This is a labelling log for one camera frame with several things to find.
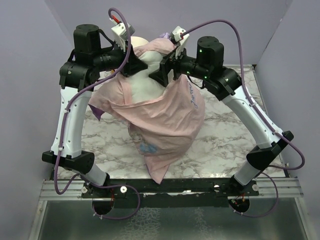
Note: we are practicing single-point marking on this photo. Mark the white pillow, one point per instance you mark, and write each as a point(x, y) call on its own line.
point(144, 88)

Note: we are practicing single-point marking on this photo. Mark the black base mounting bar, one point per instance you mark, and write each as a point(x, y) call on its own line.
point(171, 193)

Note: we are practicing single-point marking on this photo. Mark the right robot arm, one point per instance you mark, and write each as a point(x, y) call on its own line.
point(227, 86)

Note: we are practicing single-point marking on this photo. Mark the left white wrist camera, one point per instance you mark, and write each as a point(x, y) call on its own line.
point(120, 34)

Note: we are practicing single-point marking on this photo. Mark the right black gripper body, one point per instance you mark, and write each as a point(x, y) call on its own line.
point(181, 65)

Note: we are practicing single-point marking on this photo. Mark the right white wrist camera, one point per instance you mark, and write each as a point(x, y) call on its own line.
point(178, 38)

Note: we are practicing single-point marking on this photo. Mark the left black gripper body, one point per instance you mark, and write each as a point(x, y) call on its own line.
point(117, 56)

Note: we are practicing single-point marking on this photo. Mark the pink purple printed pillowcase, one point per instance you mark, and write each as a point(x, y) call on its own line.
point(162, 129)

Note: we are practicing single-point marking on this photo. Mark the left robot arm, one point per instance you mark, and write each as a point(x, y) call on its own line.
point(78, 77)

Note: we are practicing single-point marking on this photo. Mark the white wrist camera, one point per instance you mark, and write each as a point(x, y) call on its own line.
point(178, 38)
point(120, 34)

